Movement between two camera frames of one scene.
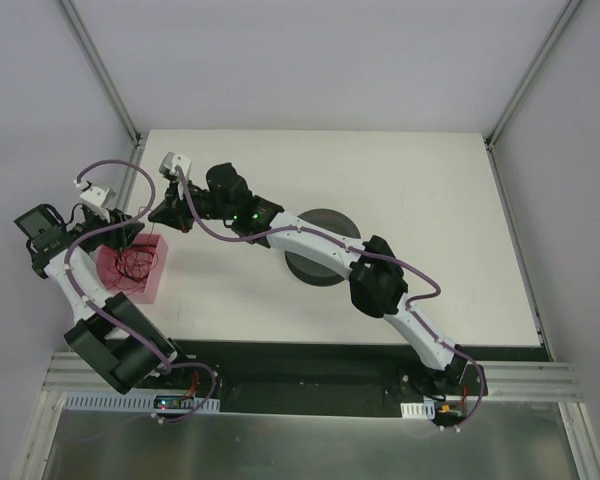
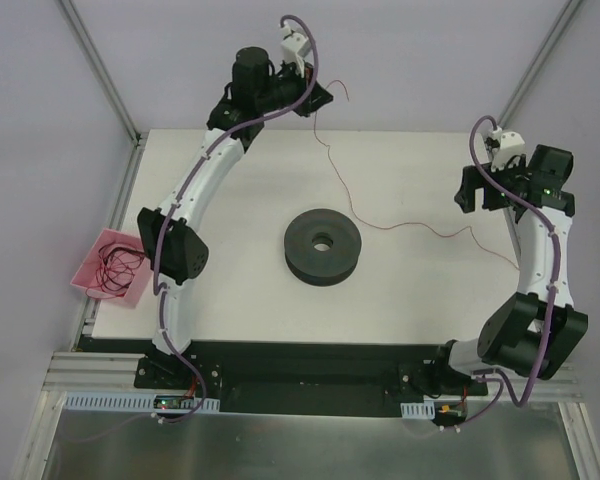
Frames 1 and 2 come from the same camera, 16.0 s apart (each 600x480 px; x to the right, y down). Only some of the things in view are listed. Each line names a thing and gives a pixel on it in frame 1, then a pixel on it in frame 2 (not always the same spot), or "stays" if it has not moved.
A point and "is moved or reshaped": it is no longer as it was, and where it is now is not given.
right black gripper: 181,209 → 480,185
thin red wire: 151,235 is moved or reshaped
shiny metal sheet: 511,441 stays
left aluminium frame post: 100,71 stays
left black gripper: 121,226 → 305,100
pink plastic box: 134,270 stays
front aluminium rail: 68,371 stays
